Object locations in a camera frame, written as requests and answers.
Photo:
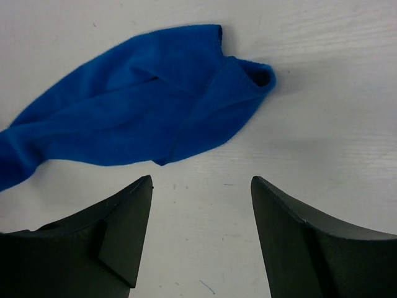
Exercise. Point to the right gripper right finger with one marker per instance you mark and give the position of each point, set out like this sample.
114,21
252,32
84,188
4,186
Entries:
308,253

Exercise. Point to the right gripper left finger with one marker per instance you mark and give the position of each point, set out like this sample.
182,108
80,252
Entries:
95,252

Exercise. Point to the blue towel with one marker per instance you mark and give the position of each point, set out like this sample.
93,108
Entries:
163,96

